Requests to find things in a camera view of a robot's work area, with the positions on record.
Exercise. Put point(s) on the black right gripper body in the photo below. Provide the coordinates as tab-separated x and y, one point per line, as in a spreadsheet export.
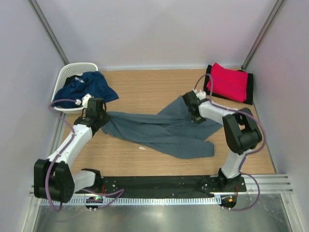
195	118

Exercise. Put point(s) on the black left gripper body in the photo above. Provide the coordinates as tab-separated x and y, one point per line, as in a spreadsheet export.
104	117

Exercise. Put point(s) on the grey-blue t shirt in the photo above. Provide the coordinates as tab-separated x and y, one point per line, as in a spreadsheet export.
170	131

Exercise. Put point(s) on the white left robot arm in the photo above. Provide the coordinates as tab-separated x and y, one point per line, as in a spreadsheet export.
53	179

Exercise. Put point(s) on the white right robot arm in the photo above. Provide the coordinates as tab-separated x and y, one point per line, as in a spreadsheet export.
242	134

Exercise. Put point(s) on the navy blue t shirt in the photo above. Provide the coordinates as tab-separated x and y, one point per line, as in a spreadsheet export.
94	83

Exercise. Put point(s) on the folded pink t shirt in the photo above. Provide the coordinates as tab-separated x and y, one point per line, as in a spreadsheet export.
228	83

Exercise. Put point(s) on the black garment in basket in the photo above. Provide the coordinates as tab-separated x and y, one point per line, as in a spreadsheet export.
72	78

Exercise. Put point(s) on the white perforated laundry basket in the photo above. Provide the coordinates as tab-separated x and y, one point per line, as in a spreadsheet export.
67	71

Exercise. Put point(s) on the folded black t shirt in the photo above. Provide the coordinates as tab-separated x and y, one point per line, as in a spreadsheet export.
249	99

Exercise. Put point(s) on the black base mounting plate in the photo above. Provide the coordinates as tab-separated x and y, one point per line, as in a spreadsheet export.
165	186

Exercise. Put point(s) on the right wrist camera housing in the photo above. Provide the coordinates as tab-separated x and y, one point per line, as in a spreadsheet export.
201	95

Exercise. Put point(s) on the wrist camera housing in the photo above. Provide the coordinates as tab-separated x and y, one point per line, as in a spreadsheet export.
201	95
85	100

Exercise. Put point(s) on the left wrist camera housing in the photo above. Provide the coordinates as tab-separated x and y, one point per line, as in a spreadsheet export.
85	100

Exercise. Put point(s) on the white slotted cable duct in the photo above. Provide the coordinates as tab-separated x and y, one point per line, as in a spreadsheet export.
87	200

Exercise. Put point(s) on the aluminium frame rail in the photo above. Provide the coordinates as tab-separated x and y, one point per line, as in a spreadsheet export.
268	184

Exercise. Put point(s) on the left aluminium corner post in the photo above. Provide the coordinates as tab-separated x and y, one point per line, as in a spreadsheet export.
46	26

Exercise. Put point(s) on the aluminium corner post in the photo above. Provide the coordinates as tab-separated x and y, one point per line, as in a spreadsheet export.
274	12
46	26

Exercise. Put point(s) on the right aluminium corner post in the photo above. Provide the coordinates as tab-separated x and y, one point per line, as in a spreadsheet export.
274	12

